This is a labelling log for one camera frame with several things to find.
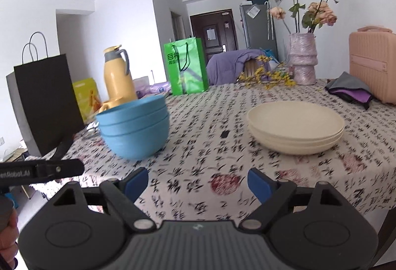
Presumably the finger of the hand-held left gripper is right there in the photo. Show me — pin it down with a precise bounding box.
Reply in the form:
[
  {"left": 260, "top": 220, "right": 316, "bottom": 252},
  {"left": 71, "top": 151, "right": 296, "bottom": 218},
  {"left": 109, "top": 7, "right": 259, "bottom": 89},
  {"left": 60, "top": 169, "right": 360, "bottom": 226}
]
[
  {"left": 52, "top": 134, "right": 75, "bottom": 163},
  {"left": 35, "top": 159, "right": 85, "bottom": 179}
]

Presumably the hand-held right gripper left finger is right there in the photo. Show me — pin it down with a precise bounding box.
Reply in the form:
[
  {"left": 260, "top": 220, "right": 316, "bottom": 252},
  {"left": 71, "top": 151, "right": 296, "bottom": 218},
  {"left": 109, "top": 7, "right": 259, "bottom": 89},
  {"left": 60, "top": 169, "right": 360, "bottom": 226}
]
[{"left": 49, "top": 167, "right": 157, "bottom": 232}]

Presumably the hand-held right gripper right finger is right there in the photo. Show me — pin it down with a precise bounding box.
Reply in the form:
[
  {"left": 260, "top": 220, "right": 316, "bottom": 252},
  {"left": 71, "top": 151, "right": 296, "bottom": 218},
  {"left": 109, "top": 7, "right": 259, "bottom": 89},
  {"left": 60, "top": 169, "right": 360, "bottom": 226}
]
[{"left": 238, "top": 168, "right": 346, "bottom": 232}]

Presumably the blue bowl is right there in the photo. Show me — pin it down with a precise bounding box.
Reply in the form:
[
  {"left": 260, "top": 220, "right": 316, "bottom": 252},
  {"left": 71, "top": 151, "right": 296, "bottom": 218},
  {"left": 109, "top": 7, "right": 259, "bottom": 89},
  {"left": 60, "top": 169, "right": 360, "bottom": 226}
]
[
  {"left": 97, "top": 109, "right": 170, "bottom": 136},
  {"left": 95, "top": 94, "right": 168, "bottom": 126},
  {"left": 100, "top": 121, "right": 171, "bottom": 161}
]

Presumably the cream plate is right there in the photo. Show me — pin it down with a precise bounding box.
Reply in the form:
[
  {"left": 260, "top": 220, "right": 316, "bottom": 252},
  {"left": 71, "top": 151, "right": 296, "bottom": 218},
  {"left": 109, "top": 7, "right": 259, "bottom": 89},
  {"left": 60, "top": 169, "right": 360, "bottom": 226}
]
[
  {"left": 247, "top": 101, "right": 345, "bottom": 138},
  {"left": 255, "top": 137, "right": 343, "bottom": 156},
  {"left": 249, "top": 127, "right": 345, "bottom": 147}
]

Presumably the person's left hand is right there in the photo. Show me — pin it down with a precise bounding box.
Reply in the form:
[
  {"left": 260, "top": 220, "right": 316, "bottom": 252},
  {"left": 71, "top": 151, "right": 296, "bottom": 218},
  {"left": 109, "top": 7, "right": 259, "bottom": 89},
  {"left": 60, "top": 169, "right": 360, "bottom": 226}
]
[{"left": 0, "top": 211, "right": 20, "bottom": 263}]

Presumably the black paper bag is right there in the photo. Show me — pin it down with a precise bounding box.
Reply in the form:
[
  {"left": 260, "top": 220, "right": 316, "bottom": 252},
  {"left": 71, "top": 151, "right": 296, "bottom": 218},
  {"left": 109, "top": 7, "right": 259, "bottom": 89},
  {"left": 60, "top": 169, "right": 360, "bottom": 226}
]
[{"left": 6, "top": 32, "right": 86, "bottom": 157}]

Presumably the yellow cardboard box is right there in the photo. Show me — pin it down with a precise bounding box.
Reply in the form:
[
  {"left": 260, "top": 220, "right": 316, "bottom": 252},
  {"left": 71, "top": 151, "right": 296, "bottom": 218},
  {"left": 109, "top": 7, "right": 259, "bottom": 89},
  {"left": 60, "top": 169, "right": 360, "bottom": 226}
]
[{"left": 73, "top": 78, "right": 103, "bottom": 124}]

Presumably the yellow mug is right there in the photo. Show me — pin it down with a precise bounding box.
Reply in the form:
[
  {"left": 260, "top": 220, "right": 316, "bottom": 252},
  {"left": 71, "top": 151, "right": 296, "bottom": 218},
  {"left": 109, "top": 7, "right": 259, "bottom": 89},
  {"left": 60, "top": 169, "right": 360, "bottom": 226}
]
[{"left": 99, "top": 96, "right": 125, "bottom": 113}]

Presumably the printed tablecloth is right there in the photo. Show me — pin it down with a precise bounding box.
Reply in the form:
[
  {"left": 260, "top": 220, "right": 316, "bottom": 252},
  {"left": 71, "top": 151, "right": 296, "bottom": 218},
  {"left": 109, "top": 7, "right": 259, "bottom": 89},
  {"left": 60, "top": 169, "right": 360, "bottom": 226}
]
[{"left": 29, "top": 78, "right": 396, "bottom": 225}]

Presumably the yellow thermos jug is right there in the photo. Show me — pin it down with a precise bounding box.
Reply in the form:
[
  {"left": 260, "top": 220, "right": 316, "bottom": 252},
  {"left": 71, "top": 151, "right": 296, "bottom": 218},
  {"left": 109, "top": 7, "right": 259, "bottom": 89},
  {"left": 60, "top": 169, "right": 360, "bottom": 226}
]
[{"left": 103, "top": 45, "right": 138, "bottom": 103}]

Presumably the purple plastic packet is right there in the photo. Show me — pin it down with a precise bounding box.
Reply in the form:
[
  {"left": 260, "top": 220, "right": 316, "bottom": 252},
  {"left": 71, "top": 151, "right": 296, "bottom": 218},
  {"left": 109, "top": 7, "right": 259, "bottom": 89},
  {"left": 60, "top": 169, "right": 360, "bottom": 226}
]
[{"left": 148, "top": 81, "right": 172, "bottom": 96}]

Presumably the yellow flower sprig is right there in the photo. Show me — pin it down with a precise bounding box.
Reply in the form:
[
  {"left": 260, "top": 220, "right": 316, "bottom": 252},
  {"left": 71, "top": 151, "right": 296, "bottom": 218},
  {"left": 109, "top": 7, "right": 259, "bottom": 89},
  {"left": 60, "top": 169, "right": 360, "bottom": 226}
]
[{"left": 238, "top": 55, "right": 296, "bottom": 91}]

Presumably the wooden chair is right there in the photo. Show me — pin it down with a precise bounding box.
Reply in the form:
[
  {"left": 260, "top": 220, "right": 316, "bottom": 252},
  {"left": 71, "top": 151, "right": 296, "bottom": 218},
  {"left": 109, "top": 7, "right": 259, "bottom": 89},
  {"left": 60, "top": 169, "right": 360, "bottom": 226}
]
[{"left": 244, "top": 57, "right": 265, "bottom": 77}]

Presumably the green shopping bag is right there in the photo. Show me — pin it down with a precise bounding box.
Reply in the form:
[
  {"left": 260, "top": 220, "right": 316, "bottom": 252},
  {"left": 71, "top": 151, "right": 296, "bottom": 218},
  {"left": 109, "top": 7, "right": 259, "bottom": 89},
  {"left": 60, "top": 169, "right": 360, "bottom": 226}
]
[{"left": 163, "top": 37, "right": 210, "bottom": 96}]

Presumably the pale purple vase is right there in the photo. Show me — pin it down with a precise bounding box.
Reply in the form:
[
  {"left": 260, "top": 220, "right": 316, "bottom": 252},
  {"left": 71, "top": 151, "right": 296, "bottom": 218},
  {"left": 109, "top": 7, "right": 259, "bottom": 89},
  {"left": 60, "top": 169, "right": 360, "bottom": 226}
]
[{"left": 286, "top": 33, "right": 319, "bottom": 86}]

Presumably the grey and purple cloth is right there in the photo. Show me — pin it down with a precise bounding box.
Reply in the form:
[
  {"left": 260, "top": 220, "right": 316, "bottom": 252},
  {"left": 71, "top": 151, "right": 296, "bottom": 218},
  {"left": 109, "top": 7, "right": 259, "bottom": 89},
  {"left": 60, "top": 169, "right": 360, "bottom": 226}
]
[{"left": 325, "top": 71, "right": 373, "bottom": 110}]

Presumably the grey refrigerator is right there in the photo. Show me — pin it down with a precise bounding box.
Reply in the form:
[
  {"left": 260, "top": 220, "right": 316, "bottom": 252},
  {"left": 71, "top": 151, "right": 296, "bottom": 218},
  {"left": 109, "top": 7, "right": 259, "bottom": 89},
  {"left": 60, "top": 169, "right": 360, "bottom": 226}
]
[{"left": 240, "top": 1, "right": 278, "bottom": 53}]

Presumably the dark brown door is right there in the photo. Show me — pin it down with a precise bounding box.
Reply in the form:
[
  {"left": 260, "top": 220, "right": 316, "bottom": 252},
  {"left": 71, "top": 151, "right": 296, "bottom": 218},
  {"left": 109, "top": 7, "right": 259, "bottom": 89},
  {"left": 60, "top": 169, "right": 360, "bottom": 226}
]
[{"left": 190, "top": 9, "right": 238, "bottom": 56}]

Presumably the pink hard case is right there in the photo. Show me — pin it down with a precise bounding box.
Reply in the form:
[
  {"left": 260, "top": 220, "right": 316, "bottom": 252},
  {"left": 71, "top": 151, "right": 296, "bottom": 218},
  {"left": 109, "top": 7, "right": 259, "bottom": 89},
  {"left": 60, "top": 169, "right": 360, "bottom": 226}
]
[{"left": 349, "top": 26, "right": 396, "bottom": 104}]

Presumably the white umbrella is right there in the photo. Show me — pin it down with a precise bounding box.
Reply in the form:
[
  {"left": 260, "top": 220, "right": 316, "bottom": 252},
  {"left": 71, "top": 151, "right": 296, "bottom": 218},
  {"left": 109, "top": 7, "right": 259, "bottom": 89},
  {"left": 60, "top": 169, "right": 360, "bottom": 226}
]
[{"left": 264, "top": 1, "right": 276, "bottom": 41}]

